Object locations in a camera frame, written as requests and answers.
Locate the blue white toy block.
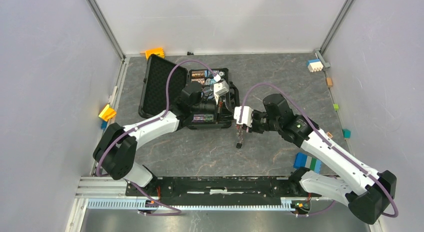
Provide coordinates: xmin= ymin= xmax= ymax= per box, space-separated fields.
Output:
xmin=307 ymin=59 xmax=324 ymax=73

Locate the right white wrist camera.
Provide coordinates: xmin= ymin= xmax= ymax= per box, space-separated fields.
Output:
xmin=233 ymin=106 xmax=254 ymax=128

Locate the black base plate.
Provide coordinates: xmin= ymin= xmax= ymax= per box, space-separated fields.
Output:
xmin=143 ymin=176 xmax=310 ymax=206

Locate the yellow orange toy block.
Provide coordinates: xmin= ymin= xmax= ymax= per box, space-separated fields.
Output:
xmin=98 ymin=104 xmax=117 ymax=122

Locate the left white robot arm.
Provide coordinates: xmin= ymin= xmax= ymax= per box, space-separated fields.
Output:
xmin=93 ymin=81 xmax=237 ymax=196

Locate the small blue block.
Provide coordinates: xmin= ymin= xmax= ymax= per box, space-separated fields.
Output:
xmin=100 ymin=121 xmax=108 ymax=130

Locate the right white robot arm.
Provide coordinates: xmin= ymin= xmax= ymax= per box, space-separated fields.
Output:
xmin=234 ymin=94 xmax=397 ymax=224

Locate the small wooden cube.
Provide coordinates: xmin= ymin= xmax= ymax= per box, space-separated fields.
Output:
xmin=326 ymin=78 xmax=334 ymax=88

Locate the white cable comb rail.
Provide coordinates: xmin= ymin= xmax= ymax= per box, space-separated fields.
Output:
xmin=86 ymin=198 xmax=295 ymax=212

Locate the red keyring carabiner with rings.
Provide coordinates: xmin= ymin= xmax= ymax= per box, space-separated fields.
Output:
xmin=236 ymin=126 xmax=246 ymax=149

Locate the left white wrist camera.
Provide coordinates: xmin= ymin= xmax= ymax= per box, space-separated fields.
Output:
xmin=213 ymin=80 xmax=230 ymax=105

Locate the blue green brick stack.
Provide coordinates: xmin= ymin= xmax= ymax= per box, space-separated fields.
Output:
xmin=293 ymin=152 xmax=322 ymax=174

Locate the black poker chip case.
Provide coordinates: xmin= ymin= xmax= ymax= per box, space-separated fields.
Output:
xmin=138 ymin=55 xmax=240 ymax=130

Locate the teal cube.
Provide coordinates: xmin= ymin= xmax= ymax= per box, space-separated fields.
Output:
xmin=342 ymin=129 xmax=351 ymax=139

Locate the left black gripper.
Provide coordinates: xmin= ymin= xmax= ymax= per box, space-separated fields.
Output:
xmin=191 ymin=94 xmax=238 ymax=124

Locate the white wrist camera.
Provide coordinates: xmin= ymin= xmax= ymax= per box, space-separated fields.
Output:
xmin=233 ymin=106 xmax=254 ymax=128
xmin=213 ymin=80 xmax=230 ymax=105

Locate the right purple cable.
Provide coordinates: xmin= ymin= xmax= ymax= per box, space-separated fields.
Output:
xmin=239 ymin=83 xmax=400 ymax=218

